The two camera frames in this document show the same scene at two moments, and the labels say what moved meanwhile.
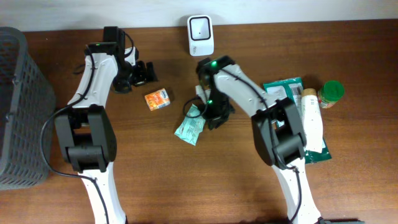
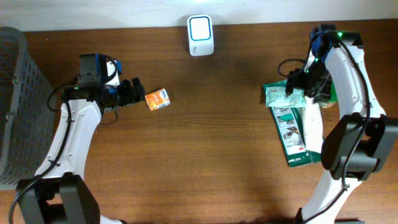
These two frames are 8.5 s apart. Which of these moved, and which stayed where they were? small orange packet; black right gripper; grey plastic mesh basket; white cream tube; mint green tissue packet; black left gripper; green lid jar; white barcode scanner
Moved: mint green tissue packet; black left gripper; black right gripper
Stayed: small orange packet; white cream tube; green lid jar; white barcode scanner; grey plastic mesh basket
